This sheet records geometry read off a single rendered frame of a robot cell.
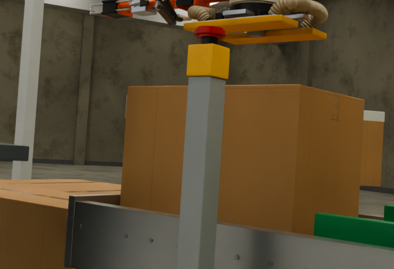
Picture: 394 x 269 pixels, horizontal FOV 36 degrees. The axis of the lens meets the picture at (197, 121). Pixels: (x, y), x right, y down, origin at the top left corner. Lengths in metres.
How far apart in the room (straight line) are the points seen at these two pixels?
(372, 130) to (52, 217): 1.87
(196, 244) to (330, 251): 0.29
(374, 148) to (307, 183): 1.82
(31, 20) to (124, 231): 4.10
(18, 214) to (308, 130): 1.15
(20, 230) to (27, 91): 3.37
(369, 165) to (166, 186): 1.79
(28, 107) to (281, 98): 4.19
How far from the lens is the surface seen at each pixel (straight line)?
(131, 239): 1.69
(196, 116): 1.32
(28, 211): 2.25
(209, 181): 1.32
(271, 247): 1.43
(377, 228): 1.43
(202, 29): 1.33
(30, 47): 5.61
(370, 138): 3.38
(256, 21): 1.74
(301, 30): 1.88
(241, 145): 1.62
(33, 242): 2.24
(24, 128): 5.56
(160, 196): 1.79
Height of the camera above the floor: 0.78
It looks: 2 degrees up
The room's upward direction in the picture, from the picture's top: 4 degrees clockwise
